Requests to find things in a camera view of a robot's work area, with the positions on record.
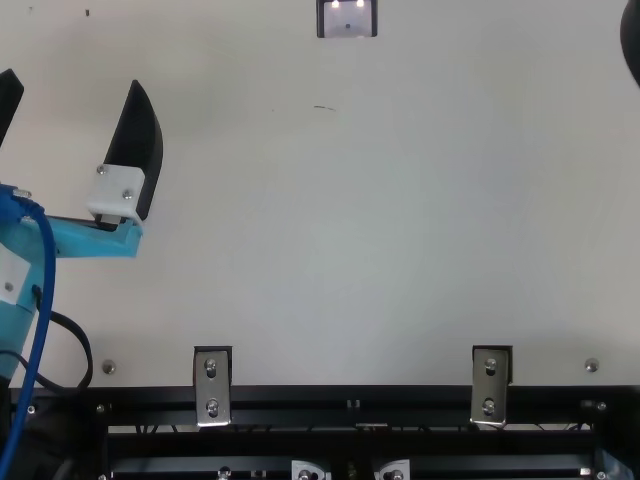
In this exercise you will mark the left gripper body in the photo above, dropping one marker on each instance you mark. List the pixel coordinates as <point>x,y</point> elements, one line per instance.
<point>90,242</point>

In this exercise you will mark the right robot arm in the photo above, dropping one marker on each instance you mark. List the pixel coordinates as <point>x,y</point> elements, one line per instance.
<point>632,30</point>

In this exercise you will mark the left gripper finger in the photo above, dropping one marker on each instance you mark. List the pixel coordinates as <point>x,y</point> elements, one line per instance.
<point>9,100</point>
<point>135,145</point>

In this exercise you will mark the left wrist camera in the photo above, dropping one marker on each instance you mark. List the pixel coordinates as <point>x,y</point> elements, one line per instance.
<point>10,275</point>

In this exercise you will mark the small square scanner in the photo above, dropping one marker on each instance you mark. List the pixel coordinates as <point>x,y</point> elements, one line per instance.
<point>347,22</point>

